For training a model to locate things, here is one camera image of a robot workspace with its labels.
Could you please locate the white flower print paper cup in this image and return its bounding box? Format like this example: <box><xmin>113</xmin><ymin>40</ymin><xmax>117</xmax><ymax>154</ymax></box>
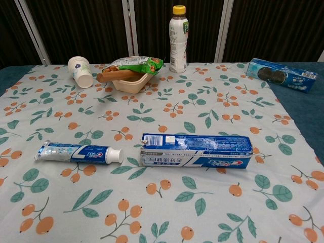
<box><xmin>67</xmin><ymin>56</ymin><xmax>94</xmax><ymax>89</ymax></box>

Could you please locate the blue cookie package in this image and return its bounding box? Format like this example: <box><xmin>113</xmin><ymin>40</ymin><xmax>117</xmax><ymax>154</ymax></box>
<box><xmin>246</xmin><ymin>57</ymin><xmax>319</xmax><ymax>94</ymax></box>

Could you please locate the green snack bag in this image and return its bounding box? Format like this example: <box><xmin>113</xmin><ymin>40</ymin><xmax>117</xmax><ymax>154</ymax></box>
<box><xmin>102</xmin><ymin>55</ymin><xmax>164</xmax><ymax>75</ymax></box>

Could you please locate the blue cardboard box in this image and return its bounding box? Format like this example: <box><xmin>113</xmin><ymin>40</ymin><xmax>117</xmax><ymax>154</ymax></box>
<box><xmin>140</xmin><ymin>133</ymin><xmax>255</xmax><ymax>169</ymax></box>

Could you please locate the floral fruit print tablecloth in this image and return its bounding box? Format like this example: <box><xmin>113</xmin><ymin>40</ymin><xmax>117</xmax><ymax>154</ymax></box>
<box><xmin>0</xmin><ymin>62</ymin><xmax>324</xmax><ymax>243</ymax></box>

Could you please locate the brown wooden rolling pin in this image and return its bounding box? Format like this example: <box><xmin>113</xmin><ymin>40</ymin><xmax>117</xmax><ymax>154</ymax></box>
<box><xmin>97</xmin><ymin>70</ymin><xmax>134</xmax><ymax>83</ymax></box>

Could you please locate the beige square tray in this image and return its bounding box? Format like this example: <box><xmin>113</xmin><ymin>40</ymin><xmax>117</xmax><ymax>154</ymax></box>
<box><xmin>111</xmin><ymin>72</ymin><xmax>152</xmax><ymax>94</ymax></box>

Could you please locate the white screen frame post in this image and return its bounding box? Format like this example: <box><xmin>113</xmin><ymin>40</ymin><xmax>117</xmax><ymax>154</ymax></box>
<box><xmin>15</xmin><ymin>0</ymin><xmax>53</xmax><ymax>65</ymax></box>
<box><xmin>214</xmin><ymin>0</ymin><xmax>235</xmax><ymax>63</ymax></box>
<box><xmin>121</xmin><ymin>0</ymin><xmax>140</xmax><ymax>58</ymax></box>

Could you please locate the blue white toothpaste tube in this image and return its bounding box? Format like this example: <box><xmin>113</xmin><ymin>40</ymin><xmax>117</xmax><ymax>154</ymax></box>
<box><xmin>34</xmin><ymin>141</ymin><xmax>125</xmax><ymax>165</ymax></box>

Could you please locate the white bottle yellow cap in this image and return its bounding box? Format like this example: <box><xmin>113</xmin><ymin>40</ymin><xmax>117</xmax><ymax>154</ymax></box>
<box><xmin>169</xmin><ymin>5</ymin><xmax>189</xmax><ymax>74</ymax></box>

